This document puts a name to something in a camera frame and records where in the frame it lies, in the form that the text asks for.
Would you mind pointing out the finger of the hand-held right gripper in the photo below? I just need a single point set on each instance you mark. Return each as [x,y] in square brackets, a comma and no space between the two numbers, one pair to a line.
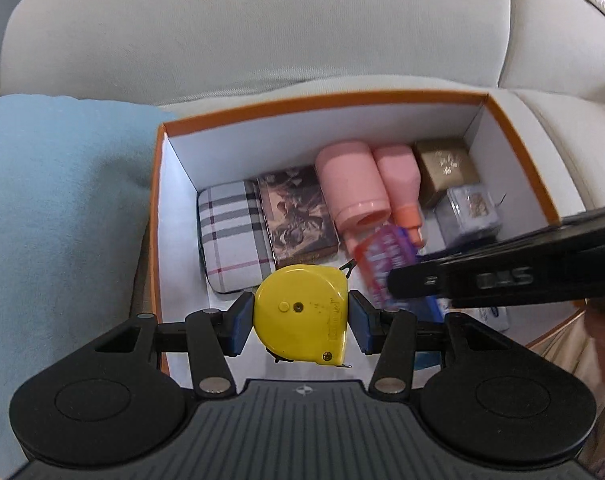
[417,280]

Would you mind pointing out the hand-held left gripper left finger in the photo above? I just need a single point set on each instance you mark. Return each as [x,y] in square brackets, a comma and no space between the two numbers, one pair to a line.
[242,322]

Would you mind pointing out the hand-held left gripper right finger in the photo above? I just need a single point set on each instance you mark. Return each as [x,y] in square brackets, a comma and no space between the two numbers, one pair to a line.
[360,327]

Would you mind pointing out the blue and purple packet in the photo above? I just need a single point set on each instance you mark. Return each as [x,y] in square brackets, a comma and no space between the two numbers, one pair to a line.
[382,255]

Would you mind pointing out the yellow tape measure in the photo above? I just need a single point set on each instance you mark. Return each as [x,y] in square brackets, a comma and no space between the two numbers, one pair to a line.
[297,310]

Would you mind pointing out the white tube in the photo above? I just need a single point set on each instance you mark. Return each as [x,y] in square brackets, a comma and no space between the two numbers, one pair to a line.
[492,317]

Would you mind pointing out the clear plastic box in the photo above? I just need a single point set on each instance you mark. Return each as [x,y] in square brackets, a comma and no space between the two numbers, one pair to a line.
[467,210]

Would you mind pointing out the plaid glasses case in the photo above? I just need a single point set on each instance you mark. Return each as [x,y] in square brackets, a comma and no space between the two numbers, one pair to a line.
[227,230]

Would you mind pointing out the pink bottle with orange cap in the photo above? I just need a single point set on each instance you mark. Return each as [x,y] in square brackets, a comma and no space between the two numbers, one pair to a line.
[397,175]

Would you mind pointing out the gold box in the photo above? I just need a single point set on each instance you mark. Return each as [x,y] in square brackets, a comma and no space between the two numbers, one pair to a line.
[445,165]

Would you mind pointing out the dark printed card box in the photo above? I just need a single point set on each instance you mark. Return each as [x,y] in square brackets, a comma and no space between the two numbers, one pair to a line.
[292,215]

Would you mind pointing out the pink plastic cup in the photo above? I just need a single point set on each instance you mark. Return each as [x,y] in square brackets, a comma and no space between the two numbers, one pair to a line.
[342,175]

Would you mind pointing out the orange cardboard box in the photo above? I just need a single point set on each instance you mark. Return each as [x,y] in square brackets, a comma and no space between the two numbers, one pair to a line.
[332,120]

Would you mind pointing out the cream clothing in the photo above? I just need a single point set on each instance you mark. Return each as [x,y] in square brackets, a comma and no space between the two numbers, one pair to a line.
[562,355]

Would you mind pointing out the light blue blanket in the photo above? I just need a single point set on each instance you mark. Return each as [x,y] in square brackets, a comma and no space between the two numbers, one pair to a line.
[57,210]

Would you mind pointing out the beige sofa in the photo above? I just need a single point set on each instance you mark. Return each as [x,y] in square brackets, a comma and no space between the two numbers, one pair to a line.
[232,25]

